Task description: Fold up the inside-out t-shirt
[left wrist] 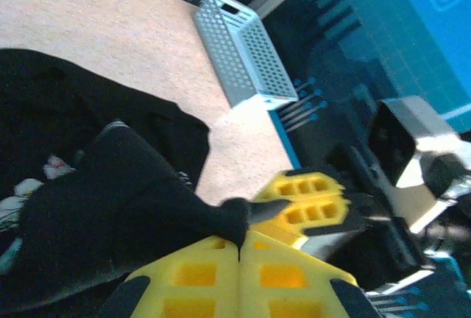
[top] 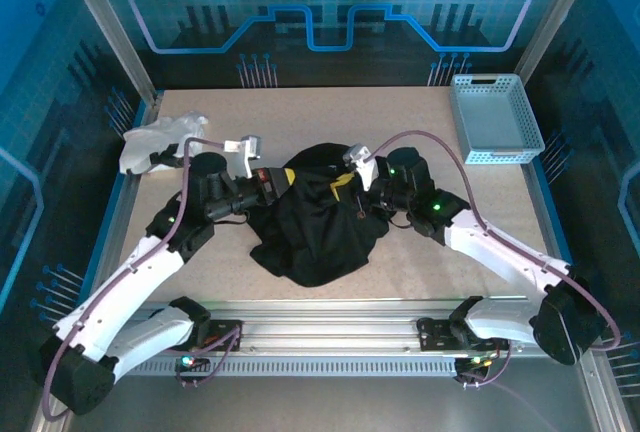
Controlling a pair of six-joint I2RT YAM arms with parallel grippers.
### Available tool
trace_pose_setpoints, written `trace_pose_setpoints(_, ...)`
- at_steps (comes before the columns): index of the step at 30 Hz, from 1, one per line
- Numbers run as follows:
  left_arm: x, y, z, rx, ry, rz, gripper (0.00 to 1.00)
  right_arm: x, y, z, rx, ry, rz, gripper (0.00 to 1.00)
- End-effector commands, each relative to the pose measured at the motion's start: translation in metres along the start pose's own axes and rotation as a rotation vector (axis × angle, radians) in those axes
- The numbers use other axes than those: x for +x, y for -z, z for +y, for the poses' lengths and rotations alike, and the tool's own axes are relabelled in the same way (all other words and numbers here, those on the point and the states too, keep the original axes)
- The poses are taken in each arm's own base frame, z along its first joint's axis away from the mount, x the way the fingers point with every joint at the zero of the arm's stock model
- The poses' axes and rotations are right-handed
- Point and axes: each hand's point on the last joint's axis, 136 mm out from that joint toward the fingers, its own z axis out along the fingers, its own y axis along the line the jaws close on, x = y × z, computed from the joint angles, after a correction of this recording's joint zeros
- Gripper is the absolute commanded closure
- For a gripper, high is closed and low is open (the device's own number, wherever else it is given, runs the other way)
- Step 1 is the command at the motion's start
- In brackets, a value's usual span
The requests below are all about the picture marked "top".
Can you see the black t-shirt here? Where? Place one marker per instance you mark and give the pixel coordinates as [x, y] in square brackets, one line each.
[315, 237]

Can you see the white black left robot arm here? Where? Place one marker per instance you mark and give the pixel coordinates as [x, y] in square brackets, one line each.
[125, 282]

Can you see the white folded t-shirt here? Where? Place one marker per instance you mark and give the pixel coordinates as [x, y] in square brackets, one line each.
[155, 139]

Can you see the grey perforated plastic basket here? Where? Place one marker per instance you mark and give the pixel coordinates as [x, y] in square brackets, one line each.
[492, 117]

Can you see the small LED controller board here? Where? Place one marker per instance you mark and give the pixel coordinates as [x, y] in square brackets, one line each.
[475, 362]
[187, 359]

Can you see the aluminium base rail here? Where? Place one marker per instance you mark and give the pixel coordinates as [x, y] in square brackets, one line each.
[325, 327]

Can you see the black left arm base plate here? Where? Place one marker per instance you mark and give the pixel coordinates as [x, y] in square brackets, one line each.
[225, 334]

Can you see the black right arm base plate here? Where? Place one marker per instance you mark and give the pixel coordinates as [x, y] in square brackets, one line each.
[435, 334]

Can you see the aluminium frame post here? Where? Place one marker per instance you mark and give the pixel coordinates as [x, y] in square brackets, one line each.
[111, 27]
[556, 17]

